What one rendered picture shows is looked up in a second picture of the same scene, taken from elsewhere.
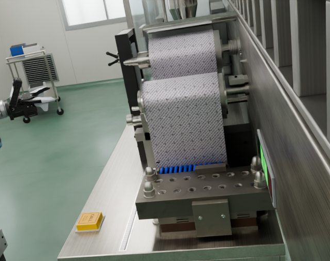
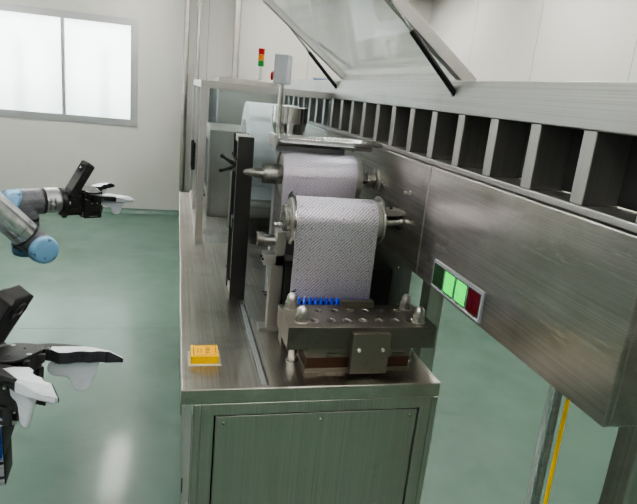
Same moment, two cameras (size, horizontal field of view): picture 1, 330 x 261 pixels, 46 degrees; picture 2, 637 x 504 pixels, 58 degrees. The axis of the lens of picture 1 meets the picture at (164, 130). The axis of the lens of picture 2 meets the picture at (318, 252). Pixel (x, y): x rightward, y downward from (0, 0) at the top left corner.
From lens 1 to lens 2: 0.67 m
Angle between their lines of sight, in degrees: 24
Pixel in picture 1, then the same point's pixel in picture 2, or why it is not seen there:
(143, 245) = (288, 380)
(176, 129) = (324, 254)
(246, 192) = (407, 326)
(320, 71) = (597, 189)
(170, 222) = (319, 356)
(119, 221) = (241, 357)
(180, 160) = (319, 291)
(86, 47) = (17, 148)
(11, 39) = not seen: outside the picture
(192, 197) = (352, 327)
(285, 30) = (541, 160)
